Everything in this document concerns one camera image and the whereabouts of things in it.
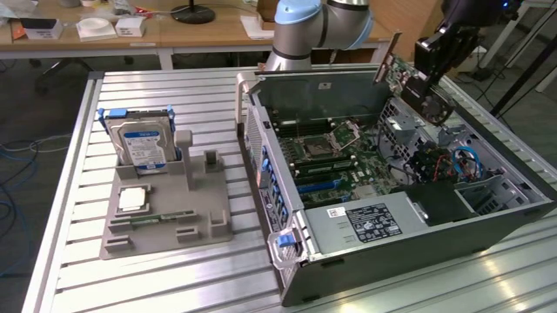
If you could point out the blue case latch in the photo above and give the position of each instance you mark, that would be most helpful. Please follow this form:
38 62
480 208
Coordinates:
285 241

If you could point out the grey parts rack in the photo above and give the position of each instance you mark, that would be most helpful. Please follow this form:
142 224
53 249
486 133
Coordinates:
173 202

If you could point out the black RAM stick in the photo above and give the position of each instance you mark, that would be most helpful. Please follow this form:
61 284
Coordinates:
323 167

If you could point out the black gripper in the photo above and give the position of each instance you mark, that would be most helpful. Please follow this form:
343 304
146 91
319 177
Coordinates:
443 55

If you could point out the green RAM stick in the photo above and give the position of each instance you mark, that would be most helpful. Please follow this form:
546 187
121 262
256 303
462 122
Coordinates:
152 217

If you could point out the white flat paper box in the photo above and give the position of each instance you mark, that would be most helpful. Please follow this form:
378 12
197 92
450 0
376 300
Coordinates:
256 29

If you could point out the black slanted pole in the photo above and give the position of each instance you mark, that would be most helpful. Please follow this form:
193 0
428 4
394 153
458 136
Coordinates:
516 80

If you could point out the black RAM slot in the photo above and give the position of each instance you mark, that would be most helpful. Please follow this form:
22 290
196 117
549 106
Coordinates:
304 124

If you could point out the hard disk in blue caddy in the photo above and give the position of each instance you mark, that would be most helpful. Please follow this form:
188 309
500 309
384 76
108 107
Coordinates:
138 143

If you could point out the black office chair base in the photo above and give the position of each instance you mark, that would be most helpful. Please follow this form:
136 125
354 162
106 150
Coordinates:
56 66

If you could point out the white cardboard box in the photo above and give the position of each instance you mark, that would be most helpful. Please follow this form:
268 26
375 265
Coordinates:
129 27

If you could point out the CPU socket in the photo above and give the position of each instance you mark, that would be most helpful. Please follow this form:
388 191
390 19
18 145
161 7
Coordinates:
317 146

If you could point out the black open PC case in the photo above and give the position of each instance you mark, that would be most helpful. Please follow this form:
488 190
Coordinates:
391 261

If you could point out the metal disk bay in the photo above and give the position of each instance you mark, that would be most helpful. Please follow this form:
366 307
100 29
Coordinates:
398 130

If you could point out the brown cardboard box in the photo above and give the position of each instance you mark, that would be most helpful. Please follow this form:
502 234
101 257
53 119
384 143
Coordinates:
265 9

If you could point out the metal drive cage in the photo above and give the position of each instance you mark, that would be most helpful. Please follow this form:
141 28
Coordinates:
495 195

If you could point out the wooden cabinet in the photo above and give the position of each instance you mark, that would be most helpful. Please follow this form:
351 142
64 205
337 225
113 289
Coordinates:
416 16

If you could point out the graphics card with black fan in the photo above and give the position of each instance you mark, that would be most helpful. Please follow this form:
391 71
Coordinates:
398 70

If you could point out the black lamp base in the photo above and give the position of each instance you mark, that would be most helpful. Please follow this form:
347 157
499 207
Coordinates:
193 15

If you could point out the silver CPU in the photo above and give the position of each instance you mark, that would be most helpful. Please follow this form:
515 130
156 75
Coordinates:
130 199

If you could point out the metal socket cover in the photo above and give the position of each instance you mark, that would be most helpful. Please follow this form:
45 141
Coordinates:
345 132

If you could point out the wooden desk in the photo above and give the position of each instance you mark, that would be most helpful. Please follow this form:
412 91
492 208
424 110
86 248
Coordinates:
195 32

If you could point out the clear plastic bag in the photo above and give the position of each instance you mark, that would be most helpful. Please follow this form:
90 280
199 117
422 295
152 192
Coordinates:
17 6

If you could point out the white low cabinet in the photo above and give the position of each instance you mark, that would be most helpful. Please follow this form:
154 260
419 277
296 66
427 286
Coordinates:
471 62

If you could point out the grey power supply unit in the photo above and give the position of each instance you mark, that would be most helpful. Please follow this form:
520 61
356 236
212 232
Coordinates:
374 221

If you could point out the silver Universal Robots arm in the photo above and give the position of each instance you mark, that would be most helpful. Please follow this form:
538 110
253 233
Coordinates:
304 29

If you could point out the white box with black lid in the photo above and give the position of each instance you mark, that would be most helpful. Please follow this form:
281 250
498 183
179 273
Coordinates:
41 32

